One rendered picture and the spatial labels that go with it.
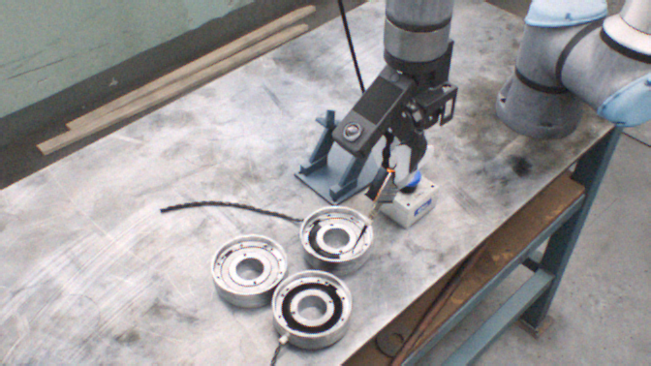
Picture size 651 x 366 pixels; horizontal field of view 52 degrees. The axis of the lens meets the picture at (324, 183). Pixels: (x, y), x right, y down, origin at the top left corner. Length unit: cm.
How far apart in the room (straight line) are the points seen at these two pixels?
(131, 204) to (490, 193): 57
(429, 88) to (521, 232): 62
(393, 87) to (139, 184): 50
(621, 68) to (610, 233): 125
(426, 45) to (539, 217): 75
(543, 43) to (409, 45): 42
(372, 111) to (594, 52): 41
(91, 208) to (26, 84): 145
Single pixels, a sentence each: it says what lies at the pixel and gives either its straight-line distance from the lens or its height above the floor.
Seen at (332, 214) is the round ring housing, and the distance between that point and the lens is 101.
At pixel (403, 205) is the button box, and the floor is 84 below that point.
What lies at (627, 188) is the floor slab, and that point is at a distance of 243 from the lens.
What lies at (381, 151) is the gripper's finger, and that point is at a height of 97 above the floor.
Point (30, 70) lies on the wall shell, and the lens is 251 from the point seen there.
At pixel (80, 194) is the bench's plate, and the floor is 80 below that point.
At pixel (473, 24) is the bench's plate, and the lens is 151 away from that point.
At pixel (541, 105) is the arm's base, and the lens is 121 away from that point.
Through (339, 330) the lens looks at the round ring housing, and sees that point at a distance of 88.
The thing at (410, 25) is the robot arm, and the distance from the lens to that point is 75.
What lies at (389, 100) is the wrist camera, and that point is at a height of 109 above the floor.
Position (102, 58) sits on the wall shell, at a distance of 262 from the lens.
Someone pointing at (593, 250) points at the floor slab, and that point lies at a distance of 219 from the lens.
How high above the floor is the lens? 157
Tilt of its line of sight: 45 degrees down
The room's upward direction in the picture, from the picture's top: straight up
